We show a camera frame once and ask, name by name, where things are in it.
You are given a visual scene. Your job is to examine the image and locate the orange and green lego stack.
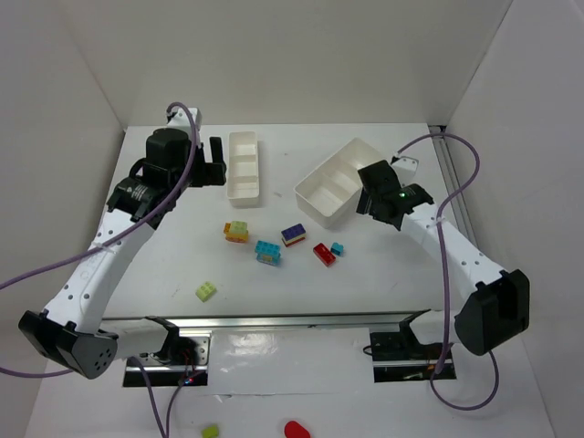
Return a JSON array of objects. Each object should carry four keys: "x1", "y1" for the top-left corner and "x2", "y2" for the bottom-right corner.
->
[{"x1": 224, "y1": 221, "x2": 249, "y2": 244}]

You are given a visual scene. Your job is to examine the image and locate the small cyan lego brick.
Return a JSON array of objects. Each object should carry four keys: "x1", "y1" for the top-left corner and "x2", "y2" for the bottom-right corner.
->
[{"x1": 330, "y1": 242, "x2": 344, "y2": 256}]

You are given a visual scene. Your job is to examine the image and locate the cyan lego stack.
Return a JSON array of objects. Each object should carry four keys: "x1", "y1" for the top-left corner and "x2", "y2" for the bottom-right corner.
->
[{"x1": 255, "y1": 240, "x2": 281, "y2": 266}]

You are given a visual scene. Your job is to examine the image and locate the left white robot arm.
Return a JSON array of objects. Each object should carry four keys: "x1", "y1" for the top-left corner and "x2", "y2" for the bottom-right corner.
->
[{"x1": 18, "y1": 102, "x2": 226, "y2": 380}]

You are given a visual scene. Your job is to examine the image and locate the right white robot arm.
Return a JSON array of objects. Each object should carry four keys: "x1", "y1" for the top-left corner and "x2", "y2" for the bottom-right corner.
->
[{"x1": 357, "y1": 160, "x2": 530, "y2": 356}]

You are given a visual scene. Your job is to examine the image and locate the narrow white divided tray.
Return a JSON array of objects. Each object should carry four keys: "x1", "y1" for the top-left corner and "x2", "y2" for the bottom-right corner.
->
[{"x1": 226, "y1": 131, "x2": 260, "y2": 208}]

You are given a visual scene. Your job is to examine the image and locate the wide white divided tray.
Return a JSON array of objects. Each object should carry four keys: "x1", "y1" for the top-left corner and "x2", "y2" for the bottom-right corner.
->
[{"x1": 294, "y1": 138, "x2": 384, "y2": 229}]

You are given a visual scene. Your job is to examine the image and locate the red lego brick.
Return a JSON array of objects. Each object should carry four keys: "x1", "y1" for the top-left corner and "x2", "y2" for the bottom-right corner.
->
[{"x1": 313, "y1": 243, "x2": 337, "y2": 267}]

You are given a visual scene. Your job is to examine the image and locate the light green lego brick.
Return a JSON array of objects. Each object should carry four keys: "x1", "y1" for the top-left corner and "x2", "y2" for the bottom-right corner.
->
[{"x1": 195, "y1": 281, "x2": 217, "y2": 302}]

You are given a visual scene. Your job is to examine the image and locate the red oval object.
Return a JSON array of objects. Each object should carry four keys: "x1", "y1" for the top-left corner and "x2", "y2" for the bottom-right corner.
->
[{"x1": 284, "y1": 421, "x2": 311, "y2": 438}]

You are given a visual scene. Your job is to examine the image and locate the green lego brick foreground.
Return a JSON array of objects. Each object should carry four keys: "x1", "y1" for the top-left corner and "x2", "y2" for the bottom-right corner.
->
[{"x1": 201, "y1": 424, "x2": 219, "y2": 438}]

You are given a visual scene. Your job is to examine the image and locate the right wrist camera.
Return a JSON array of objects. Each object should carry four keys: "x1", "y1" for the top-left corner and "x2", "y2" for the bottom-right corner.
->
[{"x1": 391, "y1": 156, "x2": 419, "y2": 185}]

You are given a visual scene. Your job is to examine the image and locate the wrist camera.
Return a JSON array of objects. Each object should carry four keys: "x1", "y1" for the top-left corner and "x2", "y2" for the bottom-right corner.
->
[
  {"x1": 391, "y1": 156, "x2": 419, "y2": 185},
  {"x1": 167, "y1": 108, "x2": 202, "y2": 135}
]

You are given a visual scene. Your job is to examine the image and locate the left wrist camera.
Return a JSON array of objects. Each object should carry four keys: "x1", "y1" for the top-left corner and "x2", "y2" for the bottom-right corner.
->
[{"x1": 167, "y1": 108, "x2": 202, "y2": 135}]

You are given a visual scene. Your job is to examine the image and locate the aluminium rail right side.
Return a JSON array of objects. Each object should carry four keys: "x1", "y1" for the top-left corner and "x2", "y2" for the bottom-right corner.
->
[{"x1": 428, "y1": 125, "x2": 477, "y2": 245}]

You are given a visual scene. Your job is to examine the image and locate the aluminium rail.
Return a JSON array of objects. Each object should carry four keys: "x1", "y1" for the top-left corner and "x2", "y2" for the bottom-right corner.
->
[
  {"x1": 428, "y1": 125, "x2": 477, "y2": 245},
  {"x1": 99, "y1": 311, "x2": 439, "y2": 339}
]

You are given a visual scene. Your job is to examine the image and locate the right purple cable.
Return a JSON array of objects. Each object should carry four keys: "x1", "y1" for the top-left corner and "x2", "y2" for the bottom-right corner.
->
[{"x1": 394, "y1": 131, "x2": 500, "y2": 412}]

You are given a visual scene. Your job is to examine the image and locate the purple cable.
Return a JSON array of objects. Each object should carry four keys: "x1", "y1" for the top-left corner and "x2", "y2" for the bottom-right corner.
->
[
  {"x1": 394, "y1": 131, "x2": 500, "y2": 412},
  {"x1": 0, "y1": 101, "x2": 203, "y2": 438}
]

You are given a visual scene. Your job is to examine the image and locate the aluminium rail front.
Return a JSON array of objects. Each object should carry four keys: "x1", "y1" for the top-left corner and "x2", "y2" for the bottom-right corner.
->
[{"x1": 99, "y1": 311, "x2": 439, "y2": 339}]

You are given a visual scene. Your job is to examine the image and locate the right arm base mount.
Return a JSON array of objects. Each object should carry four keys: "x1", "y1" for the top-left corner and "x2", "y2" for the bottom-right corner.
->
[{"x1": 362, "y1": 332, "x2": 442, "y2": 383}]

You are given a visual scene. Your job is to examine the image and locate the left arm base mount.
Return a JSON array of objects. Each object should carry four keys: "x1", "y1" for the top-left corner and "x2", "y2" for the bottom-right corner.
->
[{"x1": 137, "y1": 329, "x2": 212, "y2": 388}]

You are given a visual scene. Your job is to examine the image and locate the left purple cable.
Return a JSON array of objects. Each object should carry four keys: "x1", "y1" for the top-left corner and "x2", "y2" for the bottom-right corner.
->
[{"x1": 0, "y1": 101, "x2": 203, "y2": 438}]

